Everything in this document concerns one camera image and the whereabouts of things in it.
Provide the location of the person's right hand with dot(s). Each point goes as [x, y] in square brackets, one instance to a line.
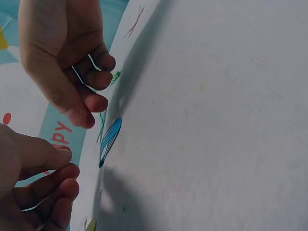
[55, 36]

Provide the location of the person's left hand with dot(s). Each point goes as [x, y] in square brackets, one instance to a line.
[14, 192]

